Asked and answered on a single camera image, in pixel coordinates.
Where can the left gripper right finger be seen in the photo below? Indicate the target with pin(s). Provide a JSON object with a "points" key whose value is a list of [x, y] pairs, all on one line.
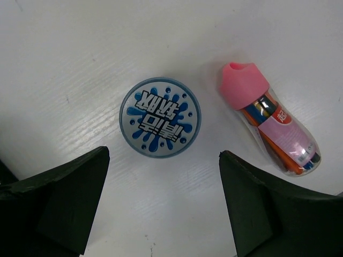
{"points": [[272, 217]]}

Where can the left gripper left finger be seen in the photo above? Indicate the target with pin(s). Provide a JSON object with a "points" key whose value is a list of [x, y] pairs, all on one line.
{"points": [[52, 213]]}

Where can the pink capped marker tube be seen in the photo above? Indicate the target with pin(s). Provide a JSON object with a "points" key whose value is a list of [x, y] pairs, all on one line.
{"points": [[280, 135]]}

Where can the blue slime jar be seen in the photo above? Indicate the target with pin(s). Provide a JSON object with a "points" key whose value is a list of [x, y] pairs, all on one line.
{"points": [[160, 117]]}

